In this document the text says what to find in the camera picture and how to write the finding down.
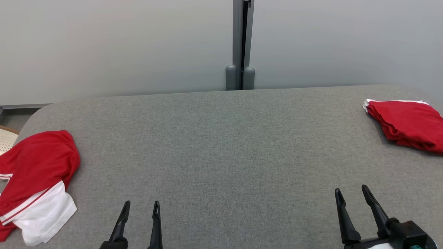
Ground beige perforated laundry basket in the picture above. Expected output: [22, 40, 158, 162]
[0, 125, 20, 156]

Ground red basketball jersey white sleeves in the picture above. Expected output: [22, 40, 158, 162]
[0, 130, 81, 247]

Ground red shorts with white trim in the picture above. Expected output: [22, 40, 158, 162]
[362, 99, 443, 154]

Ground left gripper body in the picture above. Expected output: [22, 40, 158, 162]
[99, 238, 129, 249]

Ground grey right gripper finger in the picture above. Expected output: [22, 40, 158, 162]
[361, 184, 390, 239]
[334, 188, 362, 245]

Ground grey partition post with feet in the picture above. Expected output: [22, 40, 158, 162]
[225, 0, 256, 91]

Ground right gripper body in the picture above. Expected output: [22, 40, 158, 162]
[343, 218, 439, 249]

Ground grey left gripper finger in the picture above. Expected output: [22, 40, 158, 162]
[148, 201, 163, 249]
[109, 201, 131, 241]

